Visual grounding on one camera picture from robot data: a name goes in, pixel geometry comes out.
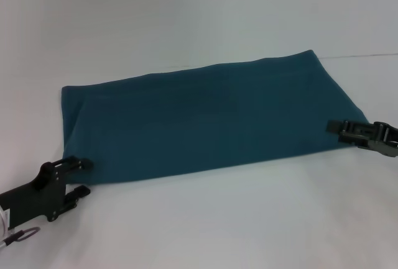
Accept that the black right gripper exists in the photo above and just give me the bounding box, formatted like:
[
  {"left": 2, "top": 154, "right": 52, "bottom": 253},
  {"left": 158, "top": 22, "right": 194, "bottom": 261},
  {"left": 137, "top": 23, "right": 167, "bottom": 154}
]
[{"left": 326, "top": 119, "right": 398, "bottom": 158}]

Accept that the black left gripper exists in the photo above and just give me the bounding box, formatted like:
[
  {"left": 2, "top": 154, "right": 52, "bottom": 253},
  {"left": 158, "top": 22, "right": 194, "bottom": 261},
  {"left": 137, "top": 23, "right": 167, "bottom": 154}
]
[{"left": 0, "top": 155, "right": 95, "bottom": 230}]

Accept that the teal blue t-shirt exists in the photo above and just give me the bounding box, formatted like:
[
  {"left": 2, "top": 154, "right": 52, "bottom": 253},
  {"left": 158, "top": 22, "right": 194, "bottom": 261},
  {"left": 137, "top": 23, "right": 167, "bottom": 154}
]
[{"left": 60, "top": 50, "right": 373, "bottom": 186}]

